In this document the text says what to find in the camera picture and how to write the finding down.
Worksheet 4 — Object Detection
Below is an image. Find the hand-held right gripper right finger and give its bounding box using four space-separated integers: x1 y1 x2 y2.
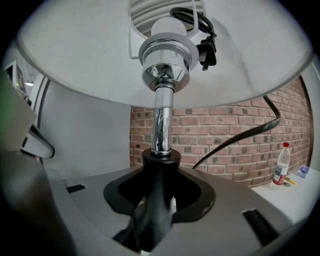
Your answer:
154 165 295 256

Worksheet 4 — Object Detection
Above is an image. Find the white shelving unit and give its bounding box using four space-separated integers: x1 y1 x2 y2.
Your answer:
4 58 35 97

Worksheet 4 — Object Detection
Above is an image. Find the clear red-capped bottle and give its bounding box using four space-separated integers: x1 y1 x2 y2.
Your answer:
271 141 291 186

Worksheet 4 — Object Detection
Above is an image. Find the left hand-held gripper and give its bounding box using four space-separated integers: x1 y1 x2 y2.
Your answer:
0 68 56 160

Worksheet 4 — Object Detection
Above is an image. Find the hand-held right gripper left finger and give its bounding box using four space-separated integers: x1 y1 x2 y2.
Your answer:
47 165 147 256

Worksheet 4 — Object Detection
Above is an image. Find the white table lamp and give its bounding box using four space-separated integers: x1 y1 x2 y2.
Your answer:
16 0 315 254

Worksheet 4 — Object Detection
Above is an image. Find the white table top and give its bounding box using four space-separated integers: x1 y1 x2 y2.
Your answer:
251 169 319 227

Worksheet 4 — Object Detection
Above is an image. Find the small blue container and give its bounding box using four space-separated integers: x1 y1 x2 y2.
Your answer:
294 164 312 179

